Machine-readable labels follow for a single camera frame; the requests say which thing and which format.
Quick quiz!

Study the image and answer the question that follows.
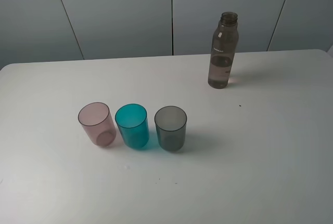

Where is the grey translucent plastic cup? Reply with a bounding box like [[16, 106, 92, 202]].
[[154, 106, 187, 152]]

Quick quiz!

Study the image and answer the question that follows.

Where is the teal translucent plastic cup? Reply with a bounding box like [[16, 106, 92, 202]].
[[115, 103, 149, 150]]

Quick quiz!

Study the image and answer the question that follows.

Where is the transparent brown plastic bottle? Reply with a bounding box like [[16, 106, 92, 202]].
[[208, 12, 239, 89]]

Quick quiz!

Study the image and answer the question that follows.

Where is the pink translucent plastic cup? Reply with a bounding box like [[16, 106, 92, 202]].
[[78, 102, 117, 147]]

